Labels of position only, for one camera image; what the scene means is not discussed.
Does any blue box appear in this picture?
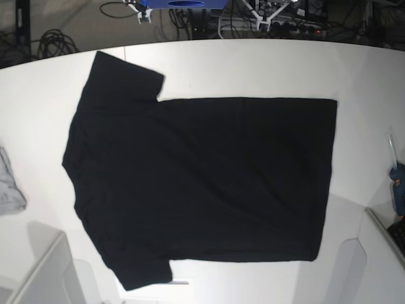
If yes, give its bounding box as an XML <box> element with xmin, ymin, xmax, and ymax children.
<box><xmin>144</xmin><ymin>0</ymin><xmax>228</xmax><ymax>10</ymax></box>

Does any grey cloth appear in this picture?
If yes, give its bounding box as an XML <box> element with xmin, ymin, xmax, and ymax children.
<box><xmin>1</xmin><ymin>147</ymin><xmax>27</xmax><ymax>215</ymax></box>

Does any blue glue gun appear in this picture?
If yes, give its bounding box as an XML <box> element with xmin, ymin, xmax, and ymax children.
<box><xmin>386</xmin><ymin>133</ymin><xmax>404</xmax><ymax>219</ymax></box>

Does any black keyboard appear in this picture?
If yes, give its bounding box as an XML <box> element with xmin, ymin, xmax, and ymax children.
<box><xmin>387</xmin><ymin>219</ymin><xmax>405</xmax><ymax>254</ymax></box>

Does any black T-shirt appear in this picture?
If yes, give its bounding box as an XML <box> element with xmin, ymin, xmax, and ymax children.
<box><xmin>63</xmin><ymin>52</ymin><xmax>337</xmax><ymax>291</ymax></box>

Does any coiled black cable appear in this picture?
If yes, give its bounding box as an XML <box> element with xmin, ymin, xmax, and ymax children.
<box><xmin>37</xmin><ymin>28</ymin><xmax>80</xmax><ymax>60</ymax></box>

